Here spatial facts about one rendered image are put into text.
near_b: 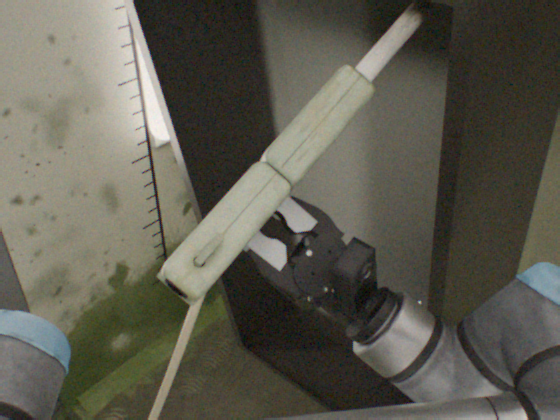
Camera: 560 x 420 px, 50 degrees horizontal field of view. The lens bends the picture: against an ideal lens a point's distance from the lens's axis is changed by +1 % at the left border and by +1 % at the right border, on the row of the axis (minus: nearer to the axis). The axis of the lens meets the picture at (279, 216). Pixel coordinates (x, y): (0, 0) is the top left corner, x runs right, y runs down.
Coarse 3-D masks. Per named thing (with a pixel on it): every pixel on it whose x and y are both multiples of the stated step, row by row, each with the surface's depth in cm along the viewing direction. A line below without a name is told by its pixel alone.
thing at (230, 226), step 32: (416, 0) 72; (384, 64) 68; (320, 96) 64; (352, 96) 65; (288, 128) 62; (320, 128) 63; (288, 160) 61; (256, 192) 59; (288, 192) 61; (224, 224) 58; (256, 224) 59; (192, 256) 56; (224, 256) 57; (192, 288) 56
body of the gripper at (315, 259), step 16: (304, 240) 69; (320, 240) 65; (336, 240) 65; (304, 256) 64; (320, 256) 64; (304, 272) 63; (320, 272) 64; (304, 288) 63; (320, 288) 64; (384, 288) 68; (304, 304) 68; (320, 304) 65; (336, 304) 67; (384, 304) 65; (352, 320) 69; (368, 320) 65; (384, 320) 64; (352, 336) 66; (368, 336) 65
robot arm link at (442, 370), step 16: (432, 336) 64; (448, 336) 65; (432, 352) 64; (448, 352) 64; (464, 352) 63; (416, 368) 64; (432, 368) 64; (448, 368) 64; (464, 368) 63; (400, 384) 66; (416, 384) 65; (432, 384) 64; (448, 384) 64; (464, 384) 63; (480, 384) 62; (416, 400) 66; (432, 400) 65; (448, 400) 64
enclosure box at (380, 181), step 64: (128, 0) 96; (192, 0) 108; (256, 0) 121; (320, 0) 117; (384, 0) 107; (448, 0) 59; (512, 0) 63; (192, 64) 114; (256, 64) 129; (320, 64) 128; (448, 64) 63; (512, 64) 71; (192, 128) 121; (256, 128) 138; (384, 128) 128; (448, 128) 69; (512, 128) 82; (192, 192) 127; (320, 192) 159; (384, 192) 141; (448, 192) 76; (512, 192) 97; (384, 256) 158; (448, 256) 84; (512, 256) 118; (256, 320) 174; (320, 320) 175; (448, 320) 99; (320, 384) 161; (384, 384) 159
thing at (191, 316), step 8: (200, 304) 95; (192, 312) 96; (192, 320) 98; (184, 328) 99; (192, 328) 100; (184, 336) 100; (184, 344) 102; (176, 352) 103; (176, 360) 105; (168, 368) 107; (176, 368) 106; (168, 376) 107; (168, 384) 109; (160, 392) 111; (160, 400) 112; (152, 408) 114; (160, 408) 114; (152, 416) 115
